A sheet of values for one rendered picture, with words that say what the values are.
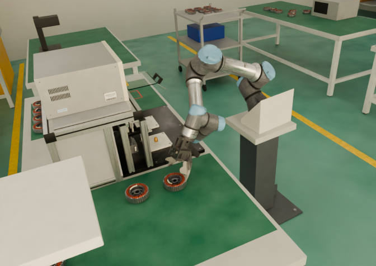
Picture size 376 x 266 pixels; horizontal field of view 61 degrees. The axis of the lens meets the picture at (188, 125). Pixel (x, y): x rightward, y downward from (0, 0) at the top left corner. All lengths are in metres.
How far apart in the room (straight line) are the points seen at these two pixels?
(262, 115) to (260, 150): 0.29
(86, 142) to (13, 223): 0.69
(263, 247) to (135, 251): 0.50
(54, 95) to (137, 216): 0.66
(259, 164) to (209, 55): 0.85
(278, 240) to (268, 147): 0.89
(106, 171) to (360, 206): 1.88
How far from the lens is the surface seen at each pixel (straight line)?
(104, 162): 1.62
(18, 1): 6.92
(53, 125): 1.55
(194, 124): 1.45
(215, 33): 4.60
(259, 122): 1.92
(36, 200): 0.99
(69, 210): 0.91
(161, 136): 1.92
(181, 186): 1.55
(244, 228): 1.39
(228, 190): 1.55
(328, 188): 2.81
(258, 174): 2.21
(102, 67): 1.55
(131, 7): 7.14
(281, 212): 2.52
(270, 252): 1.33
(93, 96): 1.59
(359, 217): 2.65
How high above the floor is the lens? 1.79
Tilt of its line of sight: 30 degrees down
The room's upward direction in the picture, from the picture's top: 5 degrees counter-clockwise
